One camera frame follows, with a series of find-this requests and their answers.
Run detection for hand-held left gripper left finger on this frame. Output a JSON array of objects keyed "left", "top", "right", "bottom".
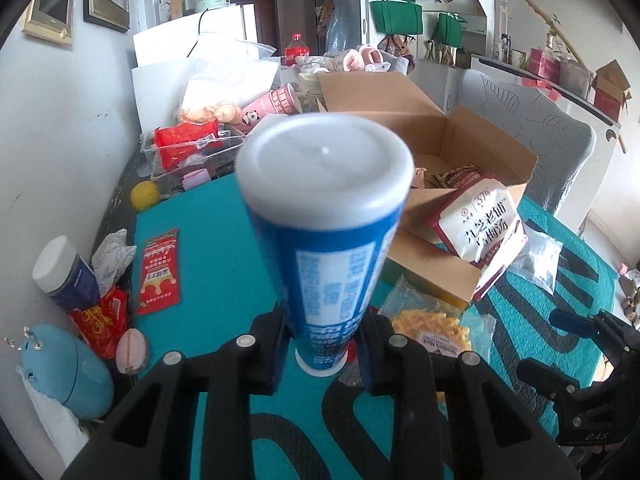
[{"left": 60, "top": 305, "right": 290, "bottom": 480}]

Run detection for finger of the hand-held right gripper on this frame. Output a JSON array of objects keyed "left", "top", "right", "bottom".
[
  {"left": 549, "top": 309, "right": 598, "bottom": 338},
  {"left": 516, "top": 358, "right": 581, "bottom": 398}
]

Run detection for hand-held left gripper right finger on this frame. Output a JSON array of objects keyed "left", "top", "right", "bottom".
[{"left": 357, "top": 310, "right": 583, "bottom": 480}]

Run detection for waffle packet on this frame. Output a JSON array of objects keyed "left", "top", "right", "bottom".
[{"left": 377, "top": 275, "right": 498, "bottom": 403}]

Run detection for blue tablet tube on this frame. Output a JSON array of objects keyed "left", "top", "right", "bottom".
[{"left": 236, "top": 112, "right": 416, "bottom": 375}]

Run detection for white drink mix pouch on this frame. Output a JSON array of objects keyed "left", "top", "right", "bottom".
[{"left": 427, "top": 177, "right": 530, "bottom": 301}]

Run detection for brown cereal packet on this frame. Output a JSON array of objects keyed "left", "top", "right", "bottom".
[{"left": 430, "top": 165, "right": 493, "bottom": 190}]

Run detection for clear zip bag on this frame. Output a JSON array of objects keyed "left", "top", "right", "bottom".
[{"left": 510, "top": 230, "right": 563, "bottom": 295}]

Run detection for teal bubble mat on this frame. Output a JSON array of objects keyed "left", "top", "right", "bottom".
[{"left": 135, "top": 175, "right": 623, "bottom": 480}]

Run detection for pink oval case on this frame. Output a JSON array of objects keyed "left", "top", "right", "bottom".
[{"left": 116, "top": 327, "right": 149, "bottom": 375}]

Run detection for red sachet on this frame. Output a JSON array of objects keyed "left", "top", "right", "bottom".
[{"left": 136, "top": 227, "right": 180, "bottom": 316}]

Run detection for red plastic bag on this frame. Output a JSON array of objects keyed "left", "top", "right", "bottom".
[{"left": 70, "top": 287, "right": 128, "bottom": 359}]

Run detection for crumpled white tissue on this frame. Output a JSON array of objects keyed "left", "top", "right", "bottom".
[{"left": 91, "top": 228, "right": 137, "bottom": 298}]

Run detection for grey covered chair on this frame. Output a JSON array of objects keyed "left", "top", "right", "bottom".
[{"left": 457, "top": 69, "right": 598, "bottom": 221}]

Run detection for light blue round toy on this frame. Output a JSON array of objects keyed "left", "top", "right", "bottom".
[{"left": 15, "top": 324, "right": 116, "bottom": 420}]

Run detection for yellow lemon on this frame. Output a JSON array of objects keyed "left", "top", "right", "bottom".
[{"left": 131, "top": 181, "right": 161, "bottom": 212}]

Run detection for clear plastic container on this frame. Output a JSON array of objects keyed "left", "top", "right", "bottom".
[{"left": 140, "top": 122, "right": 246, "bottom": 183}]

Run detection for white lid blue jar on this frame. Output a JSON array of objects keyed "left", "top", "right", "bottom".
[{"left": 32, "top": 235, "right": 101, "bottom": 311}]

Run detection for red snack packet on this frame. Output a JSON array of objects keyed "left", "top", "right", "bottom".
[{"left": 154, "top": 121, "right": 221, "bottom": 171}]

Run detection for small open cardboard box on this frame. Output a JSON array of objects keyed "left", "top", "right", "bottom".
[{"left": 592, "top": 59, "right": 632, "bottom": 121}]

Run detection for pink panda cup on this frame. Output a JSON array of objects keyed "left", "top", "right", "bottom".
[{"left": 241, "top": 105, "right": 273, "bottom": 128}]

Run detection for bag of round buns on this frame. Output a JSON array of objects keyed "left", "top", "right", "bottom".
[{"left": 179, "top": 100, "right": 241, "bottom": 126}]

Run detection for pink paper cup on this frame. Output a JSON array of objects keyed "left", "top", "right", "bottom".
[{"left": 270, "top": 84, "right": 304, "bottom": 116}]

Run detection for red gift box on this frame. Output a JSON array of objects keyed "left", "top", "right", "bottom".
[{"left": 530, "top": 47, "right": 561, "bottom": 78}]

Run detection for white foam board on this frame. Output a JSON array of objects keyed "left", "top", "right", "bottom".
[{"left": 131, "top": 55, "right": 281, "bottom": 133}]

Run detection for pink plush slippers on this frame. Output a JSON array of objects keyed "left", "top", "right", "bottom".
[{"left": 332, "top": 44, "right": 391, "bottom": 73}]

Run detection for cola bottle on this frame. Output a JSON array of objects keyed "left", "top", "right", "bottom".
[{"left": 285, "top": 33, "right": 311, "bottom": 67}]

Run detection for tall glass bottle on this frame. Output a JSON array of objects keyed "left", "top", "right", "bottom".
[{"left": 495, "top": 0, "right": 511, "bottom": 61}]

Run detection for bamboo branch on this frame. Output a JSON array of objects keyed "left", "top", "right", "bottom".
[{"left": 490, "top": 0, "right": 628, "bottom": 153}]

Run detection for patterned cloth bag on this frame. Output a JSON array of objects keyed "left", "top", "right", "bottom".
[{"left": 377, "top": 35, "right": 416, "bottom": 58}]

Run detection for brown door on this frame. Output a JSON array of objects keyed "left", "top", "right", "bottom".
[{"left": 227, "top": 0, "right": 281, "bottom": 58}]

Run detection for blue plastic bag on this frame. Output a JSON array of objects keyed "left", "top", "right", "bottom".
[{"left": 325, "top": 0, "right": 361, "bottom": 56}]

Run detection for large green tote bag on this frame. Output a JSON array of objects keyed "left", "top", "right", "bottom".
[{"left": 370, "top": 0, "right": 424, "bottom": 35}]

